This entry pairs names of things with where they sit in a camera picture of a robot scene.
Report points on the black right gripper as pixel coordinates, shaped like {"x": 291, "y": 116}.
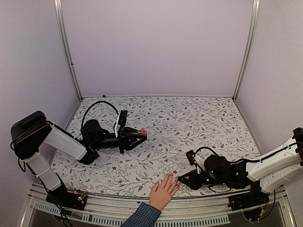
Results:
{"x": 192, "y": 183}

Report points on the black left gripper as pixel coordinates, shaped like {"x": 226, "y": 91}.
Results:
{"x": 125, "y": 139}

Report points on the pink nail polish bottle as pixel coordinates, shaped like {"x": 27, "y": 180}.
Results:
{"x": 142, "y": 132}

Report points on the blue checked sleeve forearm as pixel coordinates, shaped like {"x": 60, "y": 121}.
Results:
{"x": 145, "y": 216}

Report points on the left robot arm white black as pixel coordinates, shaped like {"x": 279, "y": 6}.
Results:
{"x": 35, "y": 130}

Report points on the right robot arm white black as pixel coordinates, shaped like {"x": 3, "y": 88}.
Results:
{"x": 268, "y": 171}

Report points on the person's bare hand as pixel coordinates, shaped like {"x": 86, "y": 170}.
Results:
{"x": 162, "y": 193}

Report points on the floral patterned table mat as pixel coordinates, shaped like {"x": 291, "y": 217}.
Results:
{"x": 174, "y": 126}

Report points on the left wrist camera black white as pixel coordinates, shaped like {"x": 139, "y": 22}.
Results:
{"x": 121, "y": 122}

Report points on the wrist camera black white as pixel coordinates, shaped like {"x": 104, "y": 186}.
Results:
{"x": 121, "y": 122}
{"x": 193, "y": 160}

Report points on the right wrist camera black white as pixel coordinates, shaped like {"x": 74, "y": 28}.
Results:
{"x": 193, "y": 160}

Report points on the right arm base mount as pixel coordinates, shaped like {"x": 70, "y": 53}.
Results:
{"x": 253, "y": 204}

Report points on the front aluminium rail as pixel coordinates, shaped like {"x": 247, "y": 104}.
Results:
{"x": 117, "y": 211}

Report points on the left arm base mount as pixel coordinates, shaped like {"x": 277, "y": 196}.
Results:
{"x": 60, "y": 196}

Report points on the left aluminium frame post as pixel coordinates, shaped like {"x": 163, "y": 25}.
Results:
{"x": 66, "y": 48}

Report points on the aluminium frame post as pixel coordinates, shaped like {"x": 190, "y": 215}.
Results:
{"x": 66, "y": 48}
{"x": 248, "y": 47}

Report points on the right aluminium frame post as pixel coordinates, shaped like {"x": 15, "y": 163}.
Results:
{"x": 248, "y": 47}

